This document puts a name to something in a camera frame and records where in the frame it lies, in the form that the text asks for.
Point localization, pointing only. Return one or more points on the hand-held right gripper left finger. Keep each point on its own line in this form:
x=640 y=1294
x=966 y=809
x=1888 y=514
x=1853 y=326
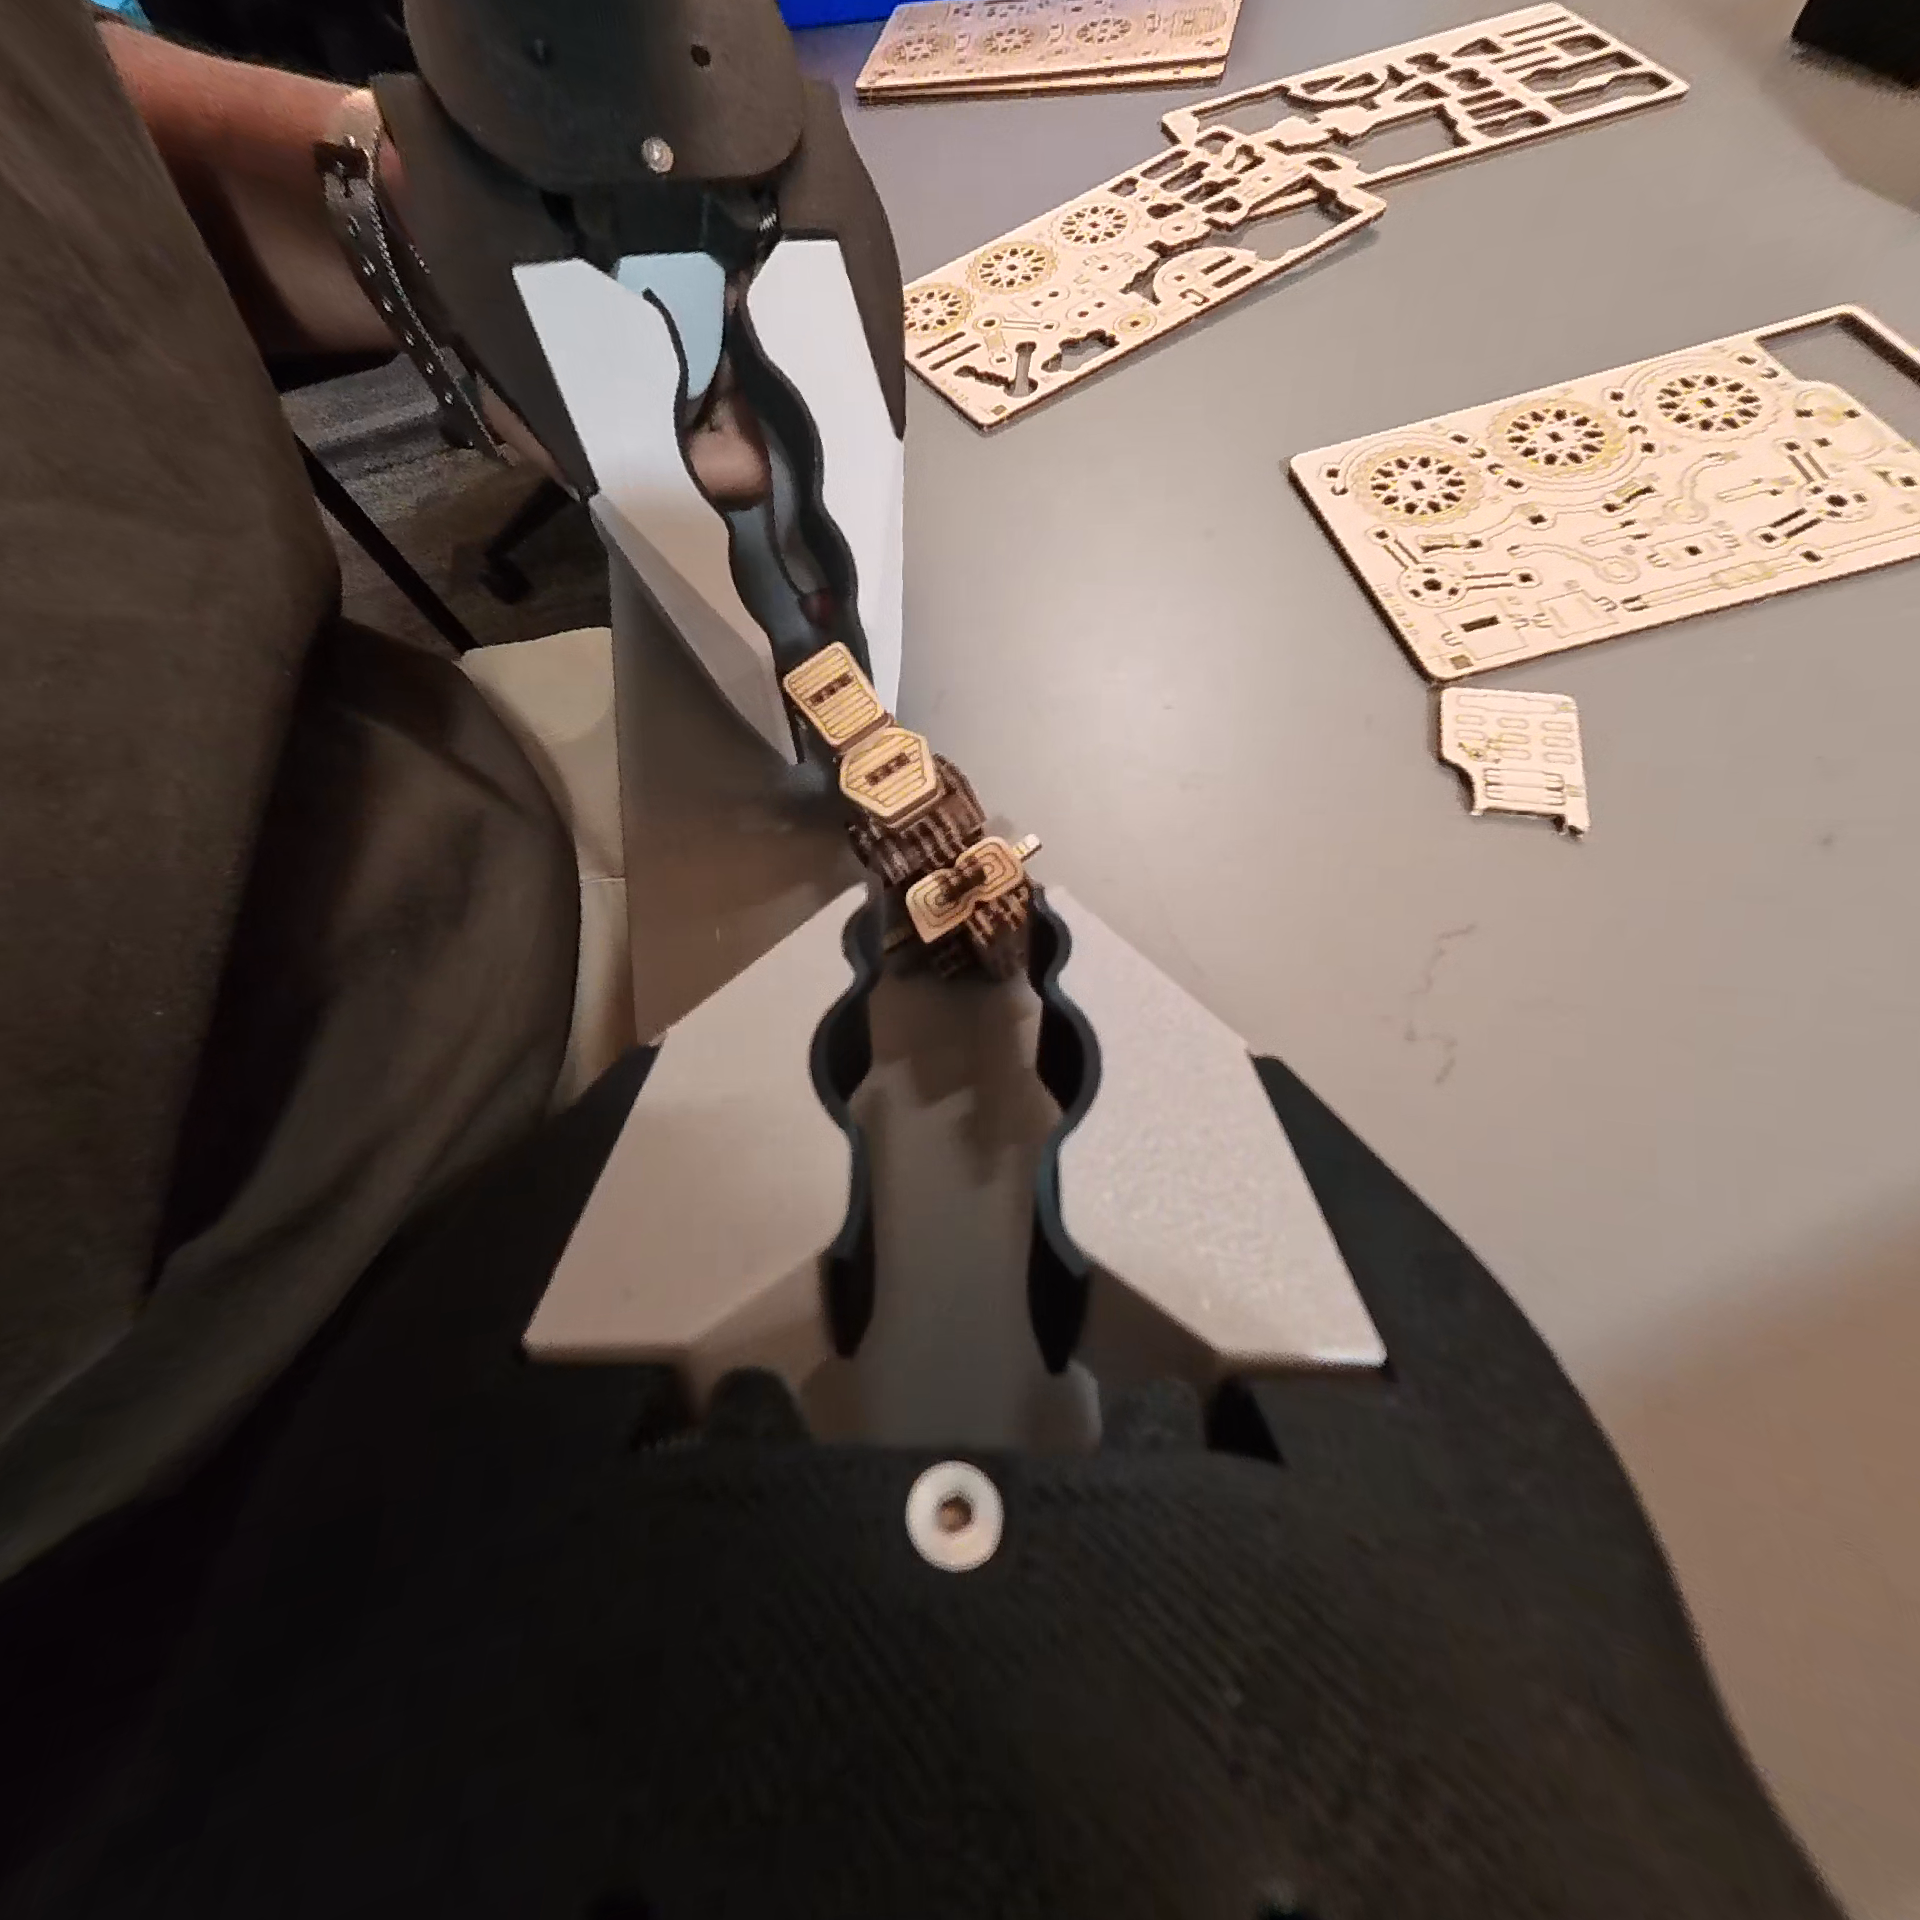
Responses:
x=706 y=1200

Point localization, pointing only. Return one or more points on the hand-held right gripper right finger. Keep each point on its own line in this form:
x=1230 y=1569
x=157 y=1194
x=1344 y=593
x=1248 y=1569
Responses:
x=1200 y=1200

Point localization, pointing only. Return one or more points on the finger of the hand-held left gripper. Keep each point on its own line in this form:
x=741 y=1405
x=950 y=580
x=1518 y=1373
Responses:
x=856 y=450
x=630 y=435

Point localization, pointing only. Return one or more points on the wooden mechanical model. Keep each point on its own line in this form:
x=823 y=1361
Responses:
x=916 y=838

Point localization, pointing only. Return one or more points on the person's left forearm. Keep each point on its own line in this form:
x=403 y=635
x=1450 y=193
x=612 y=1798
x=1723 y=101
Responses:
x=240 y=181

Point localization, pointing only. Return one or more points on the grey desk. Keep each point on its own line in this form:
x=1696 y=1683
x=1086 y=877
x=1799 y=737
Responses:
x=1276 y=900

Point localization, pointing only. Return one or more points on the person's left hand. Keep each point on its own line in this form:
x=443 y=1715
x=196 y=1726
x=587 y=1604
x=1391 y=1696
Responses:
x=735 y=458

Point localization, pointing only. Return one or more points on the blue plastic bin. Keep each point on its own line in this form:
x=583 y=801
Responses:
x=840 y=11

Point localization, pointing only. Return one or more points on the partly emptied wooden sheet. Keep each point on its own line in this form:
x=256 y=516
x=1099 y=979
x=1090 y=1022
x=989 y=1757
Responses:
x=1080 y=299

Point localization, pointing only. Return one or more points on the person's beige trousers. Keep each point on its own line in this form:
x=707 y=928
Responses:
x=579 y=779

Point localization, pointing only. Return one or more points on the stacked wooden parts sheets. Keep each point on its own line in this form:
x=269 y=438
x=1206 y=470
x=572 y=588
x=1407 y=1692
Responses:
x=1050 y=44

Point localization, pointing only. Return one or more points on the small wooden slotted piece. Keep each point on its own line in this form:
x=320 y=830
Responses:
x=1516 y=757

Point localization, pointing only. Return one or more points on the person's olive shirt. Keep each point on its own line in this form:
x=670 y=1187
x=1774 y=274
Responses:
x=182 y=900

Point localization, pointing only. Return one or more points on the wooden gear parts sheet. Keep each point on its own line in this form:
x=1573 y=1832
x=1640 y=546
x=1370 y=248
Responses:
x=1622 y=493

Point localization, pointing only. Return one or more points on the black box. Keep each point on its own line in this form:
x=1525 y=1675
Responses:
x=1869 y=29

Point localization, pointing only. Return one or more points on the empty wooden frame sheet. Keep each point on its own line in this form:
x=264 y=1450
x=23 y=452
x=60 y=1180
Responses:
x=1658 y=90

